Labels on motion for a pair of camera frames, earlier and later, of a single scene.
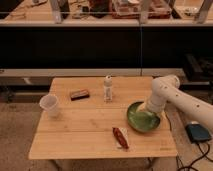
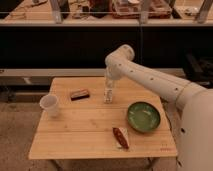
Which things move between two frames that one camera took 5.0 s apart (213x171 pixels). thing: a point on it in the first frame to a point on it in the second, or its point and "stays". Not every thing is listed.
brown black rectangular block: [80, 95] stays
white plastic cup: [49, 104] stays
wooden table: [102, 118] stays
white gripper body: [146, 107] to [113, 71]
